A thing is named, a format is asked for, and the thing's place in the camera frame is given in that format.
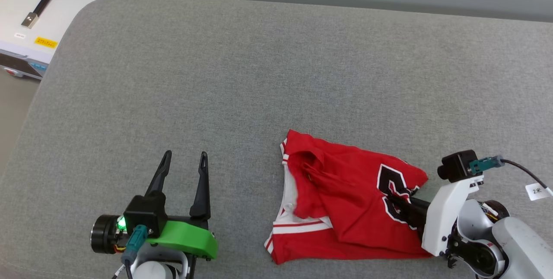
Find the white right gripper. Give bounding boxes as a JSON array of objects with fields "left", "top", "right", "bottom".
[{"left": 387, "top": 175, "right": 484, "bottom": 257}]

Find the red white basketball jersey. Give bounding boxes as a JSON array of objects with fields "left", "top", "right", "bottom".
[{"left": 264, "top": 129, "right": 432, "bottom": 265}]

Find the black camera cable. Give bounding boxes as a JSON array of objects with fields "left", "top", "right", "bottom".
[
  {"left": 113, "top": 225, "right": 150, "bottom": 279},
  {"left": 470, "top": 155, "right": 553, "bottom": 202}
]

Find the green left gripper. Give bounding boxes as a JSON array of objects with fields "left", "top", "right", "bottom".
[{"left": 145, "top": 150, "right": 219, "bottom": 260}]

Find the black right camera cable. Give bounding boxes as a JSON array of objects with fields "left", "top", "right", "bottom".
[{"left": 470, "top": 155, "right": 553, "bottom": 202}]

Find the white metal equipment box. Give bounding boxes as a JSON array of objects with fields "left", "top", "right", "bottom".
[{"left": 0, "top": 0, "right": 134, "bottom": 81}]

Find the black left camera cable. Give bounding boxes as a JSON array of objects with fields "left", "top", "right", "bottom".
[{"left": 113, "top": 225, "right": 150, "bottom": 279}]

